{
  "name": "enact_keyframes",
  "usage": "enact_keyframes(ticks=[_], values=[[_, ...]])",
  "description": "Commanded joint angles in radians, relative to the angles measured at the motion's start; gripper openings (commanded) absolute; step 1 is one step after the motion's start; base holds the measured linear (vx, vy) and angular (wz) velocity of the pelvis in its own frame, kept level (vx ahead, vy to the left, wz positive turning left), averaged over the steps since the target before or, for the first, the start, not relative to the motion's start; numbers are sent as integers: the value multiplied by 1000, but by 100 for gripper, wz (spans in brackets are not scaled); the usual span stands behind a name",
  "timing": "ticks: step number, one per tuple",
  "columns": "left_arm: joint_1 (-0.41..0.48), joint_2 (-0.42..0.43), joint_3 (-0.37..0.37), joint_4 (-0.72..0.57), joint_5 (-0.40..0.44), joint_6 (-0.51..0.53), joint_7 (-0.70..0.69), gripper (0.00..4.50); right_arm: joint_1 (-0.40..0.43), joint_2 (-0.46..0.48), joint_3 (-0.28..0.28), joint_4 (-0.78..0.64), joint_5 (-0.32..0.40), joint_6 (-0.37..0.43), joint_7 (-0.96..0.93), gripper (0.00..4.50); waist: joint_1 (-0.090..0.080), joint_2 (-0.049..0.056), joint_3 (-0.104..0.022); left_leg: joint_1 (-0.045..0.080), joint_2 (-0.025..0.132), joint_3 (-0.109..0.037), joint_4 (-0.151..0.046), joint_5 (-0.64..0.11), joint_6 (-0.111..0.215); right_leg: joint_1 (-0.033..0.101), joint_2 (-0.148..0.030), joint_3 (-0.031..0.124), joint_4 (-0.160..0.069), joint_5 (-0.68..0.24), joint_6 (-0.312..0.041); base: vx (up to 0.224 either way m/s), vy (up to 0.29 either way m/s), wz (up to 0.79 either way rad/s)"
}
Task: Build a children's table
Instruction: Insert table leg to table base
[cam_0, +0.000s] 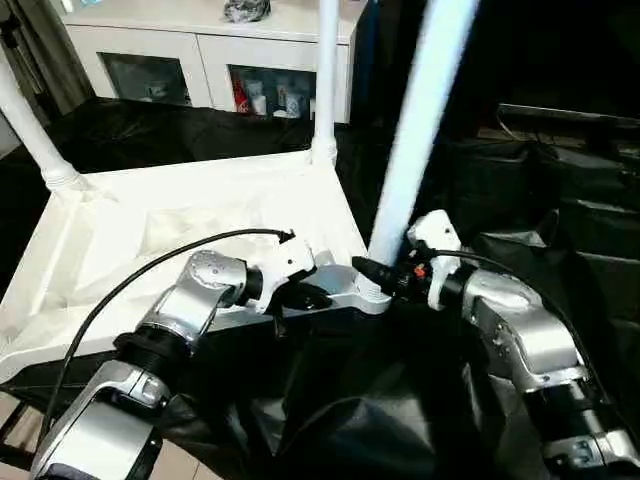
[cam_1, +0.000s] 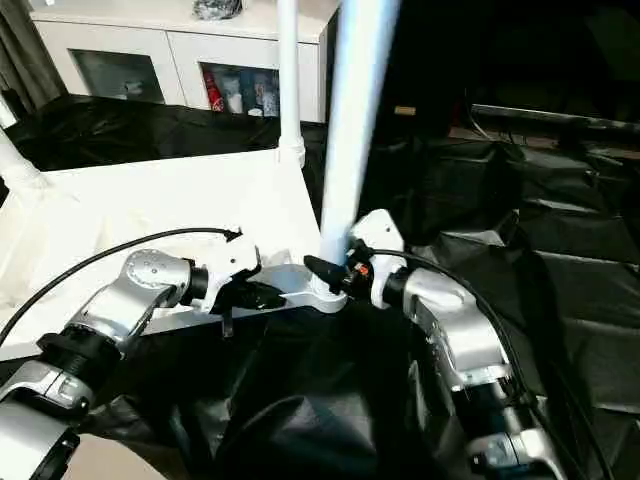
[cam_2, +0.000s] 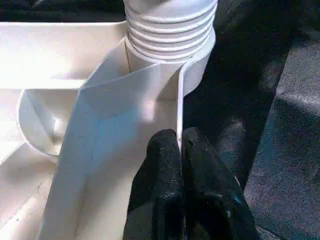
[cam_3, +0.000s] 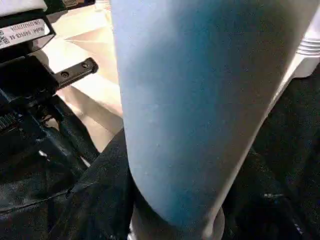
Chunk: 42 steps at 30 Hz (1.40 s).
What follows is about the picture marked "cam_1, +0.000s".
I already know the black plastic mat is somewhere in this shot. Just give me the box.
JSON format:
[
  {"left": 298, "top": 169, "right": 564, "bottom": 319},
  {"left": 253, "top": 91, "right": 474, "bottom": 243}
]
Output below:
[{"left": 0, "top": 95, "right": 640, "bottom": 480}]

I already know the white cabinet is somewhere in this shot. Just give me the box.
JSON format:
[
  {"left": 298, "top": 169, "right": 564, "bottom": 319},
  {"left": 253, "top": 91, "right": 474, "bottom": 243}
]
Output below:
[{"left": 30, "top": 0, "right": 341, "bottom": 123}]

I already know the grey curtain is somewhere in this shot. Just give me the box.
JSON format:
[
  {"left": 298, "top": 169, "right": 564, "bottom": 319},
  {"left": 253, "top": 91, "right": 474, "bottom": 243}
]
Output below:
[{"left": 0, "top": 0, "right": 67, "bottom": 113}]

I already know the grey metal bar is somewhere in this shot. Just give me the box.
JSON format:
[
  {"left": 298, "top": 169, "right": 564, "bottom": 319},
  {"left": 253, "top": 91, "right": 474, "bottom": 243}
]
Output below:
[{"left": 470, "top": 103, "right": 640, "bottom": 133}]

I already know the shiny dark bundle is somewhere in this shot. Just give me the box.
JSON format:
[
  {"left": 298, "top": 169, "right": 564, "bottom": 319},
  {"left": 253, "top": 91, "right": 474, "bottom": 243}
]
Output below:
[{"left": 192, "top": 0, "right": 244, "bottom": 21}]

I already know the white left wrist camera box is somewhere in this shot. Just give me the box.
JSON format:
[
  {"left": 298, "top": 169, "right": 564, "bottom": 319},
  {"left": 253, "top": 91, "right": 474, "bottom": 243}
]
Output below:
[{"left": 196, "top": 232, "right": 265, "bottom": 313}]

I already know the red carton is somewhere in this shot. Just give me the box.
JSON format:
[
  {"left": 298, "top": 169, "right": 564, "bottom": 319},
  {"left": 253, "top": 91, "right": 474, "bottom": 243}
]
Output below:
[{"left": 204, "top": 72, "right": 225, "bottom": 113}]

